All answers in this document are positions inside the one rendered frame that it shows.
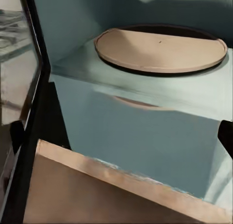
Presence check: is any microwave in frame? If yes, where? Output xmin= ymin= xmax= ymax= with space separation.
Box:
xmin=0 ymin=0 xmax=233 ymax=224

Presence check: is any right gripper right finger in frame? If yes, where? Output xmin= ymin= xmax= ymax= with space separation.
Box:
xmin=217 ymin=120 xmax=233 ymax=159

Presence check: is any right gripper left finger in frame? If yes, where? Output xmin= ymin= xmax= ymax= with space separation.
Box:
xmin=0 ymin=120 xmax=25 ymax=178

